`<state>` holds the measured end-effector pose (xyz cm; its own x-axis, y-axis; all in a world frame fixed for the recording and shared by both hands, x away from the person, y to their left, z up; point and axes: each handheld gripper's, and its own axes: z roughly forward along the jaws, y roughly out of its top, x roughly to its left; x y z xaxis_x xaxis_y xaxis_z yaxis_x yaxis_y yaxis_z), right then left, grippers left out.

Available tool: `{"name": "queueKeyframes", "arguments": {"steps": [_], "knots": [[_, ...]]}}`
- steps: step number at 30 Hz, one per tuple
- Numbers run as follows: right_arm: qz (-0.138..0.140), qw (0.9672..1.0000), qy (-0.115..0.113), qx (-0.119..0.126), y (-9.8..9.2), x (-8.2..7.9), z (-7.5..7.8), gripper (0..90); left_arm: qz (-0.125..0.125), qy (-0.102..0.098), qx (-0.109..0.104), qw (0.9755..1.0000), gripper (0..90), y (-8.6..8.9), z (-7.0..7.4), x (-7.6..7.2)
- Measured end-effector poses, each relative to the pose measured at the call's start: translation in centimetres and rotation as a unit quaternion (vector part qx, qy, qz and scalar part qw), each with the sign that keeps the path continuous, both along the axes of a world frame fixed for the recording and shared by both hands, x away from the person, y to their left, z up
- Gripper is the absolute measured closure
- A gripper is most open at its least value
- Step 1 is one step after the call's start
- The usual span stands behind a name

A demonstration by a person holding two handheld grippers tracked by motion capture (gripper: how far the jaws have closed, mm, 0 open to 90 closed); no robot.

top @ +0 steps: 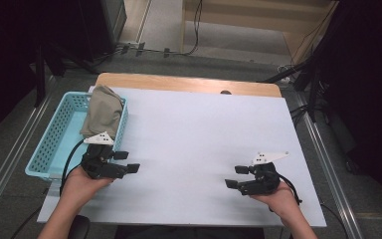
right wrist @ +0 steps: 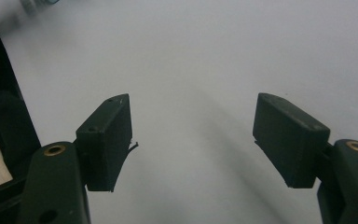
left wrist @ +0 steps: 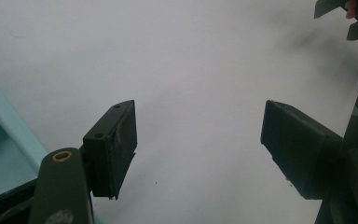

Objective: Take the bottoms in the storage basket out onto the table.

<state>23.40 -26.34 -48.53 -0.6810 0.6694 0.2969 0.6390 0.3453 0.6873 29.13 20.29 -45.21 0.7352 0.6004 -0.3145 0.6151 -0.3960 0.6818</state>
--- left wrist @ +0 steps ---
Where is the light blue plastic basket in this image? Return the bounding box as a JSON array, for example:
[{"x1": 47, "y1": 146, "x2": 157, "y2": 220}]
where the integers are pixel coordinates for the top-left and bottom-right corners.
[{"x1": 0, "y1": 68, "x2": 49, "y2": 203}]

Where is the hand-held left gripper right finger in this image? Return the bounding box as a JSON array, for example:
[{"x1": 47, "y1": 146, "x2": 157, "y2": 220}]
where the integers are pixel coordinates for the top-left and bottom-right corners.
[{"x1": 260, "y1": 100, "x2": 344, "y2": 200}]

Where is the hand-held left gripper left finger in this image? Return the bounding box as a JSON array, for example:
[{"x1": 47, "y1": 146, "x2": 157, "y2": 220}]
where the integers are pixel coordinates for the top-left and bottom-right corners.
[{"x1": 82, "y1": 99, "x2": 138, "y2": 200}]

